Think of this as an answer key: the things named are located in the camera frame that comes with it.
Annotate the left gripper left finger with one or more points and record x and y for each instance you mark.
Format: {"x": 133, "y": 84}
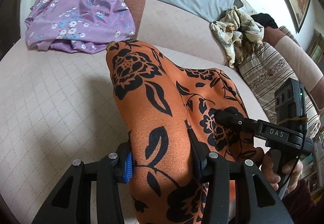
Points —
{"x": 70, "y": 199}

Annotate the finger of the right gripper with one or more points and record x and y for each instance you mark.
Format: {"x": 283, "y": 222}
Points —
{"x": 236, "y": 123}

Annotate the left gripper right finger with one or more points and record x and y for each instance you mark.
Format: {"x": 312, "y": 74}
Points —
{"x": 256, "y": 201}

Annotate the orange black floral blouse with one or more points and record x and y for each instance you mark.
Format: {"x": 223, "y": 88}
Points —
{"x": 159, "y": 101}

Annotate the person right hand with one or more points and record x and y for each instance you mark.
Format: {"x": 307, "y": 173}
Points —
{"x": 294, "y": 166}

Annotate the striped beige cushion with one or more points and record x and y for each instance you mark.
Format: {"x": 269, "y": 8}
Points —
{"x": 265, "y": 71}

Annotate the cream floral crumpled cloth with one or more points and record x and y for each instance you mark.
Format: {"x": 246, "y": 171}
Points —
{"x": 239, "y": 35}

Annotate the black cloth on armrest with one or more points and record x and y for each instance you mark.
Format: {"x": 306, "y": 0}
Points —
{"x": 265, "y": 20}

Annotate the purple floral garment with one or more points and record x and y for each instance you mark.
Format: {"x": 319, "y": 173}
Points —
{"x": 74, "y": 26}

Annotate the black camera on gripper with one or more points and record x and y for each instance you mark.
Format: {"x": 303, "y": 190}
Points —
{"x": 290, "y": 106}

